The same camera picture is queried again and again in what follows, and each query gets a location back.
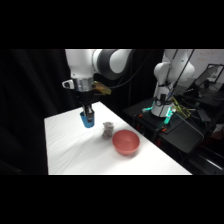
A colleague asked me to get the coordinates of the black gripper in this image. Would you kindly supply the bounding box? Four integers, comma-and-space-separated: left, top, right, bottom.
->
76, 89, 97, 122

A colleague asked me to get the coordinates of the blue plastic cup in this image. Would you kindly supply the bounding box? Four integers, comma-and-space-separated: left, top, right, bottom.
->
79, 111, 96, 129

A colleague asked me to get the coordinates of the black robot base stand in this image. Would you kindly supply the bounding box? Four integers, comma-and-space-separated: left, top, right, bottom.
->
122, 97, 207, 155

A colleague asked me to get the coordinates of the pink bowl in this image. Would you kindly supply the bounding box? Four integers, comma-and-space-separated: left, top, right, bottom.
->
111, 129, 141, 157

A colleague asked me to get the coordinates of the grey crumpled plush object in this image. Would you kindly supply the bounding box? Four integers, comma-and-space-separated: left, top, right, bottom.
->
101, 121, 116, 140

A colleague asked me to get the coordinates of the black curtain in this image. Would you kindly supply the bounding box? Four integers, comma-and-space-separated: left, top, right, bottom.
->
0, 49, 165, 176

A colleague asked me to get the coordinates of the black laptop computer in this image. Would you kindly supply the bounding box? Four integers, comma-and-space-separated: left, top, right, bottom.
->
194, 63, 224, 90

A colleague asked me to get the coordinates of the yellow-tinted wrist camera mount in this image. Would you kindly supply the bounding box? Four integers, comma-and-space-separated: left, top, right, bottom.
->
92, 80, 112, 97

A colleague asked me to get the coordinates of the yellow-green cable bundle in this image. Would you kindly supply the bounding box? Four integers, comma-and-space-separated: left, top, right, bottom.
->
172, 101, 193, 120

